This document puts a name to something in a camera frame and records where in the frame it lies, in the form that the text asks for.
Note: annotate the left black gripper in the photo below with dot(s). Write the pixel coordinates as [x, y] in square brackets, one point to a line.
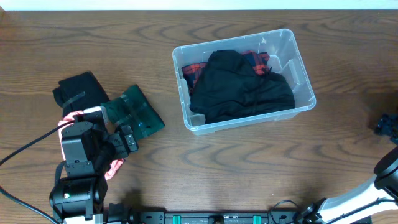
[125, 142]

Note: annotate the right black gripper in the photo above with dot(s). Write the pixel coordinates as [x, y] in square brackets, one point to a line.
[385, 125]

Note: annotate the pink patterned garment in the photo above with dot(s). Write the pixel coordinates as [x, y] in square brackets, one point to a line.
[114, 166]

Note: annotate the dark green garment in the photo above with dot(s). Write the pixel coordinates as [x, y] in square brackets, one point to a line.
[133, 109]

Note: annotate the black garment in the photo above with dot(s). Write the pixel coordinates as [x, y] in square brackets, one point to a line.
[79, 92]
[228, 88]

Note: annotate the clear plastic storage bin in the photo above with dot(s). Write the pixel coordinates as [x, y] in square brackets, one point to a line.
[285, 59]

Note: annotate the red plaid shirt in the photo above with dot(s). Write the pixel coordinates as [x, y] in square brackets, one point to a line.
[258, 61]

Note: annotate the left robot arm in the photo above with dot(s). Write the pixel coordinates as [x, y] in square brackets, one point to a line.
[89, 151]

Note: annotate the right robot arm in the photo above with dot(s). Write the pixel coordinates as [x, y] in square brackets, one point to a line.
[378, 194]

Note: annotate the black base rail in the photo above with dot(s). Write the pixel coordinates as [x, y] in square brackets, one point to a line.
[118, 213]

